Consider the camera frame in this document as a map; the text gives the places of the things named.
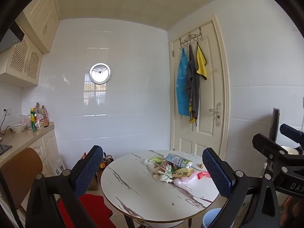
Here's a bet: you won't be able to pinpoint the bottles on counter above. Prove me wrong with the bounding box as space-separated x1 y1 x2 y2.
40 105 49 128

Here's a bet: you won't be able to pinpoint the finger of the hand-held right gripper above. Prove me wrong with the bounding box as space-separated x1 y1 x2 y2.
252 134 304 171
279 123 304 146

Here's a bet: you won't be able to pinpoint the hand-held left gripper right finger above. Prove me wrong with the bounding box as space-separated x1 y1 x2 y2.
202 147 281 228

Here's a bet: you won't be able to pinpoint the yellow cloth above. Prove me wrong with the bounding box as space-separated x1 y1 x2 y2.
196 43 207 81

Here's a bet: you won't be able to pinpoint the red seat cushion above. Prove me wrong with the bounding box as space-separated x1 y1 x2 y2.
57 193 117 228

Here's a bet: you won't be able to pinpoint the dark upright panel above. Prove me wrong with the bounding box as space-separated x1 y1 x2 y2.
268 108 281 143

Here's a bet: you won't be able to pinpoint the cream wall cabinets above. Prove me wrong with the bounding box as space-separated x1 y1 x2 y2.
18 0 61 54

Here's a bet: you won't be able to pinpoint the black range hood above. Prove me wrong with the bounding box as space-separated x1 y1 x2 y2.
0 21 25 53

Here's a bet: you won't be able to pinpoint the grey apron with yellow trim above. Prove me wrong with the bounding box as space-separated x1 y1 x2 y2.
185 45 200 131

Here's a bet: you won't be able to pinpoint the blue green drink carton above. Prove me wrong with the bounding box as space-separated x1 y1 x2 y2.
166 153 193 169

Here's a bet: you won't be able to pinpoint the cream base cabinet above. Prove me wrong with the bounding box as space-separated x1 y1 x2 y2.
0 129 66 228

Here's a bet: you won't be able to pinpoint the black induction cooktop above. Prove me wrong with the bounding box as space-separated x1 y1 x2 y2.
0 144 13 156

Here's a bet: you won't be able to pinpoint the yellow snack packet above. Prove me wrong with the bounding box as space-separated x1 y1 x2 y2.
171 168 195 178

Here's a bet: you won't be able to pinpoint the cream door handle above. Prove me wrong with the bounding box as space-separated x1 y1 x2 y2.
208 102 223 127

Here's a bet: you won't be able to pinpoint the brown cardboard box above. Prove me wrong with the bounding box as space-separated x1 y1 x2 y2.
87 171 102 192

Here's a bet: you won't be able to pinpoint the clear plastic container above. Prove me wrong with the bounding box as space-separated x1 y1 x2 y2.
17 114 31 124

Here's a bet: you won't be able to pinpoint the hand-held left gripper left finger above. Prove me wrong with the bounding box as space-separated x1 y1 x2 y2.
26 145 105 228

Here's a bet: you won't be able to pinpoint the beige kitchen countertop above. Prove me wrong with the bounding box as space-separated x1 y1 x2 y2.
0 122 55 169

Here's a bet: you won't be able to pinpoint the black power cable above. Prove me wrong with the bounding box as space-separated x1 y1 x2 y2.
0 113 11 135

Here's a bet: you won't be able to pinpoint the person's right hand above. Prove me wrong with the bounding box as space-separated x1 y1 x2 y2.
284 195 304 227

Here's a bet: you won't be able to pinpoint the blue apron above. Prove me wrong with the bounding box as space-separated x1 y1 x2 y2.
176 48 190 117

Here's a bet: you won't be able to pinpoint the round white marble table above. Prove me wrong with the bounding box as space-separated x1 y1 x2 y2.
100 150 220 228

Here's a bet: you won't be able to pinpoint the metal over-door hook rack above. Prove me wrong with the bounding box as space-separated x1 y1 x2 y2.
180 27 202 51

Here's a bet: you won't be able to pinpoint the cream panelled door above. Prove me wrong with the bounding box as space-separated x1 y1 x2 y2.
170 14 232 167

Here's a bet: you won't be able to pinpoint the light blue bucket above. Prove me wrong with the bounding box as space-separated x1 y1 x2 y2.
202 208 222 228

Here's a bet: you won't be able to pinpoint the cream lattice door cabinet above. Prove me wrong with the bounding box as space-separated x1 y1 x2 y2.
0 34 44 87

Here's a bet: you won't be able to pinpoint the clear plastic bag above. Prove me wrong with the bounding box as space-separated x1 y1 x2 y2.
142 159 158 174

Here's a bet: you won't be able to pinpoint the white round bowl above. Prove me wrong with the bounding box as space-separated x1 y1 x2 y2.
278 146 301 156

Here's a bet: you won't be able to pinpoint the round silver wall clock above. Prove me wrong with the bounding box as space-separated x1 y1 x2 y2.
89 62 112 85

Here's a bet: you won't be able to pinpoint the pink plastic bag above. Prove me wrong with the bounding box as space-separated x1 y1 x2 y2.
173 171 205 188

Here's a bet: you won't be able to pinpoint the red white snack packet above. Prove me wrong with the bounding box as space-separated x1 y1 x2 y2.
158 160 177 175

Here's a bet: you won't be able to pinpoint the brown wooden chair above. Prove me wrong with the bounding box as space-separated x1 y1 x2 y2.
0 147 43 228

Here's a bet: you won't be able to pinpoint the white patterned bowl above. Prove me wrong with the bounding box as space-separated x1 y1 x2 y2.
10 123 27 133

